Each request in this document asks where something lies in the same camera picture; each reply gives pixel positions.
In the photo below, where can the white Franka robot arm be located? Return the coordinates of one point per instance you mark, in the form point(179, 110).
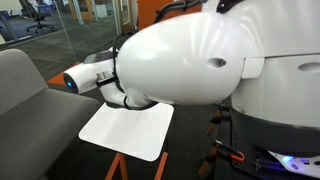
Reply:
point(180, 60)

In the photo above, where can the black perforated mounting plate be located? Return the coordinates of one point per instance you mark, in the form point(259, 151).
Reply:
point(240, 140)

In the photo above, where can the grey single sofa seat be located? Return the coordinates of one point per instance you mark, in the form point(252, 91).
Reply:
point(36, 116)

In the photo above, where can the black office chair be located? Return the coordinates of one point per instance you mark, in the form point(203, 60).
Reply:
point(38, 15)

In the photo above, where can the white side table orange frame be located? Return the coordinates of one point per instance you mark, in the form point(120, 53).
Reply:
point(130, 130)

